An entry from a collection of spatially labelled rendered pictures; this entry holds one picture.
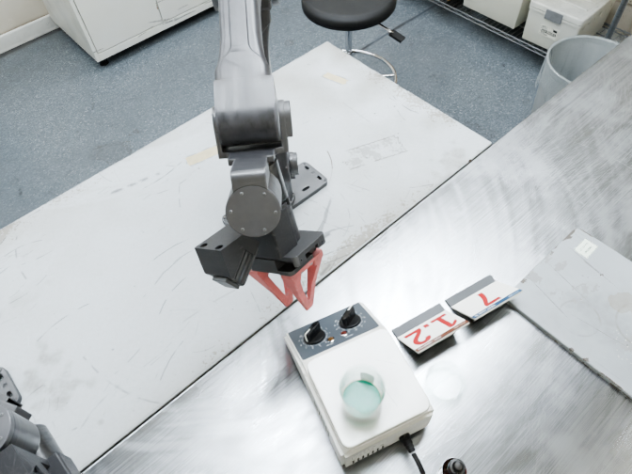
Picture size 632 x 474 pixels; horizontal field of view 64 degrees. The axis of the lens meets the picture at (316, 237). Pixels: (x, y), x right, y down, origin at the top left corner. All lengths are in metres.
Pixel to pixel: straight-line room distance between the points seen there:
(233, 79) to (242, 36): 0.06
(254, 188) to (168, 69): 2.41
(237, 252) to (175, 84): 2.26
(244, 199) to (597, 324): 0.57
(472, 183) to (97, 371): 0.70
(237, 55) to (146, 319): 0.45
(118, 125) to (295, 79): 1.58
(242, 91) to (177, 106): 2.07
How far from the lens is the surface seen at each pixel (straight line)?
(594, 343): 0.85
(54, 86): 3.05
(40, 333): 0.92
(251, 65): 0.60
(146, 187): 1.02
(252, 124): 0.57
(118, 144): 2.55
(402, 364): 0.68
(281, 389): 0.76
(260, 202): 0.52
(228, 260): 0.55
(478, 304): 0.81
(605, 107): 1.21
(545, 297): 0.86
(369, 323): 0.73
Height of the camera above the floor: 1.61
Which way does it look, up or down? 54 degrees down
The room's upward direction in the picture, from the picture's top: 5 degrees counter-clockwise
